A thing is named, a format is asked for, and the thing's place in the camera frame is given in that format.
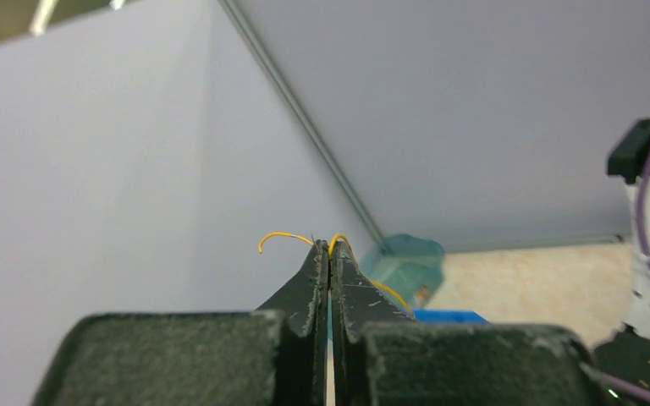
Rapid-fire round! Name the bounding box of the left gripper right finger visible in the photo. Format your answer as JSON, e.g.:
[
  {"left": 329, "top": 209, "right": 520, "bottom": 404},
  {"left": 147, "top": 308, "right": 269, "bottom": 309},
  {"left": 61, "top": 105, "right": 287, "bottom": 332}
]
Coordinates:
[{"left": 330, "top": 242, "right": 606, "bottom": 405}]

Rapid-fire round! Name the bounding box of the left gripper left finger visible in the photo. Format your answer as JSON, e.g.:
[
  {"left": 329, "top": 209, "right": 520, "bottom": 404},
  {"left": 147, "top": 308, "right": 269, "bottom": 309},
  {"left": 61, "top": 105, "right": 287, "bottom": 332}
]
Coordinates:
[{"left": 33, "top": 240, "right": 329, "bottom": 405}]

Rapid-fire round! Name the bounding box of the yellow thin cable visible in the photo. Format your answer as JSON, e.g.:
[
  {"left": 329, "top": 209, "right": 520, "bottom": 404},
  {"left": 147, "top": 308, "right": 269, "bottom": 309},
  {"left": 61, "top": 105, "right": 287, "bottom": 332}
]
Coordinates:
[{"left": 257, "top": 232, "right": 416, "bottom": 316}]

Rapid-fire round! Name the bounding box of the blue divided plastic bin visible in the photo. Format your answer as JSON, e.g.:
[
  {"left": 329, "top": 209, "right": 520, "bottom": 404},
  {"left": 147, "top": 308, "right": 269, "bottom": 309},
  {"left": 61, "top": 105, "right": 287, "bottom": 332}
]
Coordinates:
[{"left": 413, "top": 309, "right": 488, "bottom": 324}]

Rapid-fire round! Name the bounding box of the teal translucent plastic tub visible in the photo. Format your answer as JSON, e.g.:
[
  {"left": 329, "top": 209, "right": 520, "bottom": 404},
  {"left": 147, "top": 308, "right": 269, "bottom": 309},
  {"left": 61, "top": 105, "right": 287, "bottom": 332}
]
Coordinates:
[{"left": 359, "top": 233, "right": 445, "bottom": 310}]

